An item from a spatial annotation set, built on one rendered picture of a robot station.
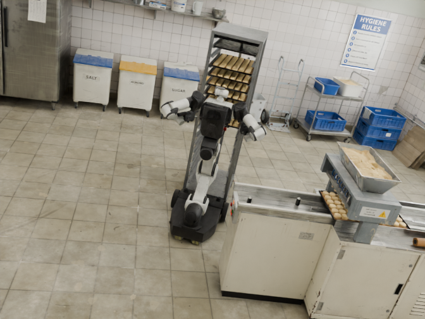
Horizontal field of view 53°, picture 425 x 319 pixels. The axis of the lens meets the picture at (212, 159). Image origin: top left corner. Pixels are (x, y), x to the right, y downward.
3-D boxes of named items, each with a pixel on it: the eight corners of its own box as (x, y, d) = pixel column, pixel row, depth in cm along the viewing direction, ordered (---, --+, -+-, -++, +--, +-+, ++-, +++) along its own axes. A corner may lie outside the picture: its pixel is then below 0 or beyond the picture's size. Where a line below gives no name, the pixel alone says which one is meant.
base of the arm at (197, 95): (202, 104, 364) (207, 96, 371) (190, 95, 364) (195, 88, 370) (197, 114, 376) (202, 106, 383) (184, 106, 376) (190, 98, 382)
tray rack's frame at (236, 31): (225, 208, 454) (265, 42, 376) (179, 195, 459) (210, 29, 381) (234, 181, 512) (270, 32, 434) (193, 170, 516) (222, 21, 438)
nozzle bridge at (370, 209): (350, 193, 363) (363, 157, 348) (384, 246, 298) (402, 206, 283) (313, 187, 359) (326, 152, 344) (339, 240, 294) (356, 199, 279)
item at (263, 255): (293, 278, 379) (322, 193, 339) (301, 307, 348) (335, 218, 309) (215, 269, 370) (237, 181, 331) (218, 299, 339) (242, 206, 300)
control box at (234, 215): (233, 206, 335) (237, 191, 329) (236, 224, 313) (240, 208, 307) (229, 206, 334) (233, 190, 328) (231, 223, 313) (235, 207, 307)
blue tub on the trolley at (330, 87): (327, 88, 699) (330, 78, 692) (338, 96, 664) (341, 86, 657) (311, 85, 691) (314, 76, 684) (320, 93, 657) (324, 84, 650)
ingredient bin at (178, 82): (157, 119, 648) (164, 71, 615) (157, 105, 704) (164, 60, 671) (191, 124, 658) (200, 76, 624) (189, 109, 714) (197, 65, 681)
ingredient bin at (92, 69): (70, 109, 622) (73, 57, 588) (75, 95, 677) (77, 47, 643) (108, 113, 634) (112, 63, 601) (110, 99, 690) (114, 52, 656)
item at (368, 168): (367, 156, 336) (369, 148, 333) (396, 190, 288) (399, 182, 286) (335, 150, 333) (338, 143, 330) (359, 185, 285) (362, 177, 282)
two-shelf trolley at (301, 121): (333, 130, 758) (354, 69, 708) (350, 145, 709) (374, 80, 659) (291, 127, 732) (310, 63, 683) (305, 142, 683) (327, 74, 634)
